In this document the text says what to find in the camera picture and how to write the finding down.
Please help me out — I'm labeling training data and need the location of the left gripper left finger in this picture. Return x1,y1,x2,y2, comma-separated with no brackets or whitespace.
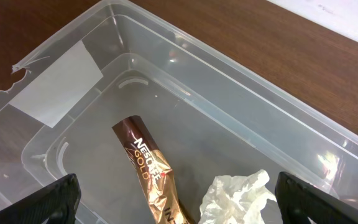
0,174,81,224

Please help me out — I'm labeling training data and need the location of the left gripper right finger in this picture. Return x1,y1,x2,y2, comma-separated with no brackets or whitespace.
275,172,358,224

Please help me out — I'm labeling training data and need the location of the white tissue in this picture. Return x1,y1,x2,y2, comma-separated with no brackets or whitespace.
198,169,283,224

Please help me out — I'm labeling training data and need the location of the brown gold coffee sachet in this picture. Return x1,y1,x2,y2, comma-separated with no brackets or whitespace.
112,115,195,224

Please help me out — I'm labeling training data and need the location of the clear plastic waste bin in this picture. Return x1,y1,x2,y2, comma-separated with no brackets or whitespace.
0,1,358,223

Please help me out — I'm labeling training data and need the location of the white label sticker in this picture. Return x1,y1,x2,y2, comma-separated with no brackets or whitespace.
9,41,103,128

